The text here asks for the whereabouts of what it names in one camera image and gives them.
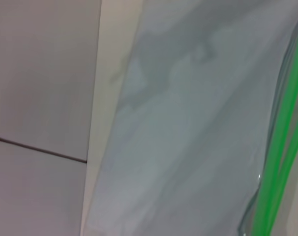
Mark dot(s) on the transparent green-zip document bag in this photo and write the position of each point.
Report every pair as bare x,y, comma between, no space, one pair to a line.
274,159

